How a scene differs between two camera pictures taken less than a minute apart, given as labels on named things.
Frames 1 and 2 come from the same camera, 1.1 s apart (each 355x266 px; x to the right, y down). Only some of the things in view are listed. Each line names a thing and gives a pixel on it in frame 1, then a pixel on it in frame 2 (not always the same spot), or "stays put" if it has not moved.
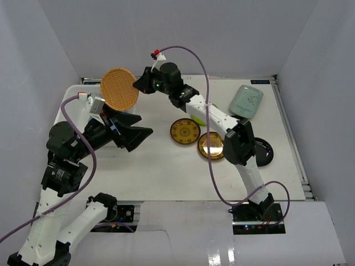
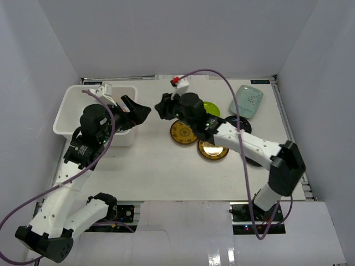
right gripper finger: [146, 83] to [164, 111]
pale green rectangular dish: [246, 102] stays put
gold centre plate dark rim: [216, 144] stays put
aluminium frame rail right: [309, 194] stays put
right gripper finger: [147, 74] to [167, 100]
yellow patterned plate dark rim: [185, 131] stays put
